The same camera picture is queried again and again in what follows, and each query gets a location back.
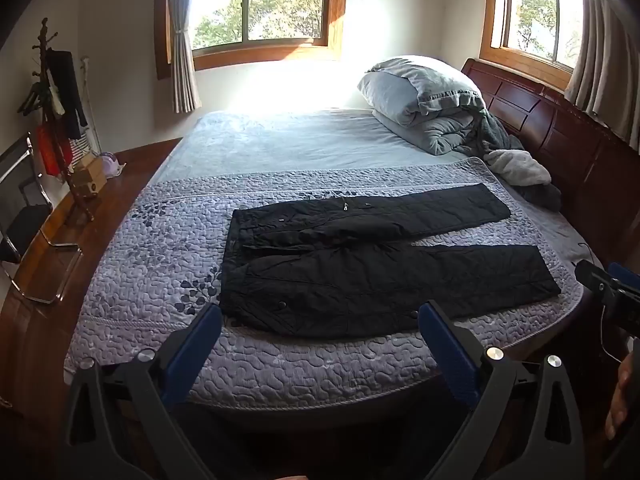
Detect small pink object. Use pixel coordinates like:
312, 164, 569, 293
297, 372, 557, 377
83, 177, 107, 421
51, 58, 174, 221
100, 154, 127, 179

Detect chrome-framed black chair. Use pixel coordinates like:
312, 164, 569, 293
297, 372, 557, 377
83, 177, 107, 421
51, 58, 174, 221
0, 132, 84, 306

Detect black pants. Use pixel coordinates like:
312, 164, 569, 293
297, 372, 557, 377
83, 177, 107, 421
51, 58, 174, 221
219, 183, 562, 338

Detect red hanging bag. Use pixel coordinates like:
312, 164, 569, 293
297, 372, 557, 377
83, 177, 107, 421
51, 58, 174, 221
36, 124, 67, 179

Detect long beige curtain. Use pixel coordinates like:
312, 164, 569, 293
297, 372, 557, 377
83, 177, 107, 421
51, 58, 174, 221
564, 0, 640, 153

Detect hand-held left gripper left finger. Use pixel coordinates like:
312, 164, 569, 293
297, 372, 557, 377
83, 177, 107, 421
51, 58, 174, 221
64, 302, 223, 480

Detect short beige curtain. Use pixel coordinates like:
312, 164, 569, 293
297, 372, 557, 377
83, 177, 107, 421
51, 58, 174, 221
167, 0, 202, 115

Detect cardboard box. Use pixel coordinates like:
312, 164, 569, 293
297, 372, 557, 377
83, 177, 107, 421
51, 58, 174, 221
70, 161, 109, 199

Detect light grey pillow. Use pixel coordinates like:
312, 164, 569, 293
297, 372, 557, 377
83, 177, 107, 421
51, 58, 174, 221
356, 55, 483, 117

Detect wide wooden-framed window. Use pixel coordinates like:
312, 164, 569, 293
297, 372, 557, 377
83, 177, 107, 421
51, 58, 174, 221
155, 0, 349, 81

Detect dark grey blanket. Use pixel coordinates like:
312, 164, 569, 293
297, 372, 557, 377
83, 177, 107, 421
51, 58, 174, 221
470, 109, 563, 212

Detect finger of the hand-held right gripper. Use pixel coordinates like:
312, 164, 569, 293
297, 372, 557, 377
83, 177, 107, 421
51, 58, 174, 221
607, 261, 640, 297
574, 259, 640, 335

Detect thin black cable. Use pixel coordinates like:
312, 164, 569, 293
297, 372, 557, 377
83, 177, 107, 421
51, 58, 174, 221
576, 241, 633, 362

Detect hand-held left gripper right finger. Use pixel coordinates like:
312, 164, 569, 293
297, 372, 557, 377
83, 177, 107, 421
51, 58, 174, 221
417, 300, 586, 480

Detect white fleece garment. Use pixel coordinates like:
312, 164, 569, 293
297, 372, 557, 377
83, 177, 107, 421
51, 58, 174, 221
484, 149, 552, 189

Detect grey quilted leaf-print bedspread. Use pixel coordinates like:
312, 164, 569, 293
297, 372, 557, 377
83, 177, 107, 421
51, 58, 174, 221
64, 156, 583, 409

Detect folded grey duvet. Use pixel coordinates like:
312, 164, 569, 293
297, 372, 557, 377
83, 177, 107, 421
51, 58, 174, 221
372, 102, 497, 157

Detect black hanging garment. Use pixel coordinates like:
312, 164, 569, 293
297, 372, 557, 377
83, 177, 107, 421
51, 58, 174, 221
46, 50, 89, 141

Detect dark wooden bed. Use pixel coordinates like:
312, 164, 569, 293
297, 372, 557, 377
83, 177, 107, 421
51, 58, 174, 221
460, 57, 640, 311

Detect narrow wooden-framed window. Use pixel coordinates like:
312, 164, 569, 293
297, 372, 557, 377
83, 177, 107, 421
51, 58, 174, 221
479, 0, 586, 91

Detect person's right hand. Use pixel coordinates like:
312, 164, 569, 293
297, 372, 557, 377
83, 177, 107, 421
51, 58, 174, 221
604, 355, 640, 442

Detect wooden coat rack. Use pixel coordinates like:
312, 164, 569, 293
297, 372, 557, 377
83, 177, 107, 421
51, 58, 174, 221
17, 17, 97, 224

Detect light blue bed sheet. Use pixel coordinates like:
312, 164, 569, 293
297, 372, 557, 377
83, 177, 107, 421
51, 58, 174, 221
150, 108, 603, 273

